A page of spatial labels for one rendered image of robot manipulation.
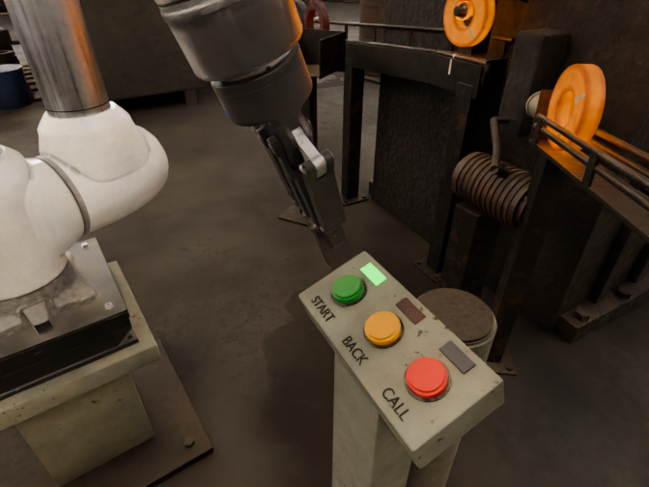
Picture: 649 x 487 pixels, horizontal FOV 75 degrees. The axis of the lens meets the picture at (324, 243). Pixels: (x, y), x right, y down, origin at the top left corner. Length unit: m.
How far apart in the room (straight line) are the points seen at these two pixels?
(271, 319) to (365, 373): 0.91
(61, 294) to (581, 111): 0.95
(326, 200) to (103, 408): 0.76
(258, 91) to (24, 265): 0.57
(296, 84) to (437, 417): 0.31
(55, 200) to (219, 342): 0.68
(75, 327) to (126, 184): 0.26
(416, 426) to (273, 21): 0.35
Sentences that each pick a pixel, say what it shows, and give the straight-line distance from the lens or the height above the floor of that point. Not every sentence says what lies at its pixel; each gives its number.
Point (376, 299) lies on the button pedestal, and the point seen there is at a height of 0.61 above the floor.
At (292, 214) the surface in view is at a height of 0.01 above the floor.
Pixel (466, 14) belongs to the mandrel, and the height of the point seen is 0.82.
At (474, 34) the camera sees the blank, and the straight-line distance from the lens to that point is 1.30.
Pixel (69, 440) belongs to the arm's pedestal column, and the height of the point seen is 0.15.
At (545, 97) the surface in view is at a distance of 1.01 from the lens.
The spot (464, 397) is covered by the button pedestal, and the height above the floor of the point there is 0.61.
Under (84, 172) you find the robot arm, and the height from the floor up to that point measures 0.64.
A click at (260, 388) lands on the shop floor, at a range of 1.19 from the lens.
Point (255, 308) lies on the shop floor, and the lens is 1.39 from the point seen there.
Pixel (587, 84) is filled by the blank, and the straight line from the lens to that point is 0.89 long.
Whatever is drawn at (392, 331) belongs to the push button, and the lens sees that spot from 0.47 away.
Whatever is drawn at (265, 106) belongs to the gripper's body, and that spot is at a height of 0.85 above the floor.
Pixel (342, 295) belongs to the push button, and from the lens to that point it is 0.51.
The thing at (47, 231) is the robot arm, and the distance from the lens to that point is 0.81.
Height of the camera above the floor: 0.95
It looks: 35 degrees down
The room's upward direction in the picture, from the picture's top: straight up
